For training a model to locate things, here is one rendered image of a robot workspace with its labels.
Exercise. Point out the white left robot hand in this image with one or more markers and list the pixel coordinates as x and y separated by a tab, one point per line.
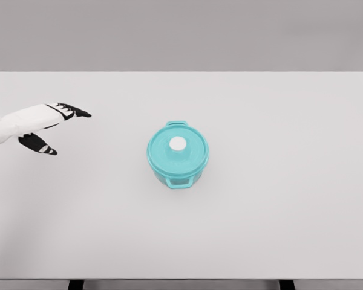
36	118

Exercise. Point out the turquoise lid with white knob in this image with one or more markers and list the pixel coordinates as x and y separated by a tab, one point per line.
177	151

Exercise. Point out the turquoise pot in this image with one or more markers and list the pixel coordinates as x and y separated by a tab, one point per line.
179	181

